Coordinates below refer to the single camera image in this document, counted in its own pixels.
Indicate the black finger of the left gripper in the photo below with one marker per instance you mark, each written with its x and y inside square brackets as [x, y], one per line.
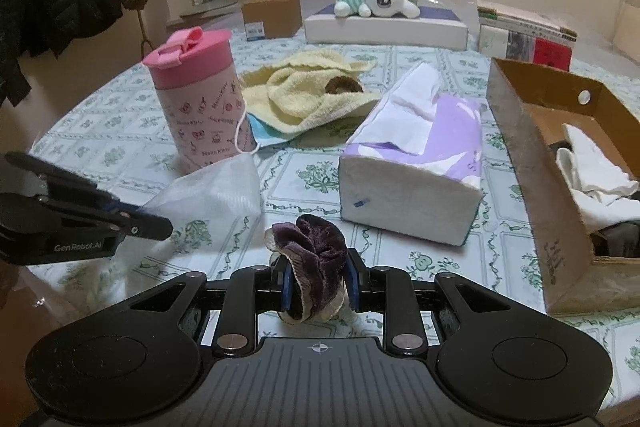
[62, 190]

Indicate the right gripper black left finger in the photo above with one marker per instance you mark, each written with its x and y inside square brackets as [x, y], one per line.
[251, 291]

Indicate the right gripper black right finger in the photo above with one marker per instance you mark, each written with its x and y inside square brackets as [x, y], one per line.
[388, 291]

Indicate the purple velvet scrunchie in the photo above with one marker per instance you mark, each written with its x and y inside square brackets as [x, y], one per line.
[317, 252]

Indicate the white paper towel sheet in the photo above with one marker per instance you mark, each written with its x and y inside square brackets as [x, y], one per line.
[212, 210]

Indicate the blue surgical face mask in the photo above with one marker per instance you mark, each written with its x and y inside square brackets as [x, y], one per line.
[260, 134]

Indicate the yellow terry towel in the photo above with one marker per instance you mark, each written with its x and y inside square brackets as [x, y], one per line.
[290, 95]

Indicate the brown knitted scrunchie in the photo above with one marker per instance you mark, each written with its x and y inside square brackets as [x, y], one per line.
[343, 84]

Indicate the purple tissue pack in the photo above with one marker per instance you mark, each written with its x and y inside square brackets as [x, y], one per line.
[413, 166]

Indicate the pink lidded cup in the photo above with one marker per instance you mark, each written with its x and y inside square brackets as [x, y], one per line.
[196, 83]

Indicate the open brown cardboard box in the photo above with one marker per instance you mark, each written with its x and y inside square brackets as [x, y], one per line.
[532, 104]

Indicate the white cloth in box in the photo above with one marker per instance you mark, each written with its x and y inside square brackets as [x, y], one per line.
[602, 191]

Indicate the small brown cardboard box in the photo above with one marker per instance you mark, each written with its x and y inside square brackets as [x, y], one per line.
[270, 19]

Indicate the white flat box blue top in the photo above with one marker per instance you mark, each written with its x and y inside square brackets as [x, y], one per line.
[434, 28]

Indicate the stack of books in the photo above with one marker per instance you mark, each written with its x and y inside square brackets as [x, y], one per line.
[524, 36]

